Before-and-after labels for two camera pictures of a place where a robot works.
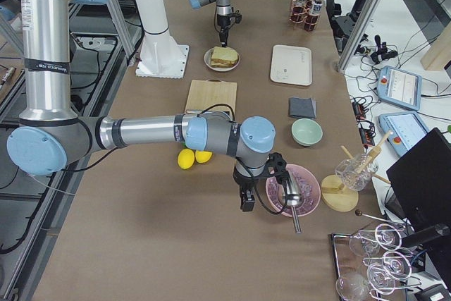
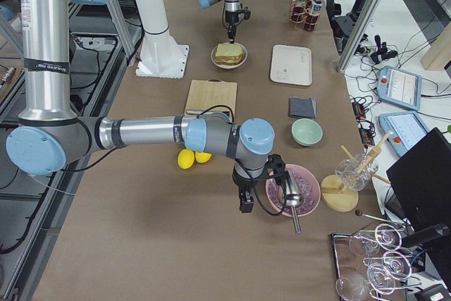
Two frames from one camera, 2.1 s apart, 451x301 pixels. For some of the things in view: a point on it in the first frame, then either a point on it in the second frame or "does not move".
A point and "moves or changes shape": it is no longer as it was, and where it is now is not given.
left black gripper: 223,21 to 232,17
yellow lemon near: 185,158 does not move
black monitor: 421,181 does not move
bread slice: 225,53 moves or changes shape
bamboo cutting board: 204,96 does not move
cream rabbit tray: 292,65 does not move
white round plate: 207,59 to 244,56
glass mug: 356,173 does not move
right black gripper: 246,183 does not move
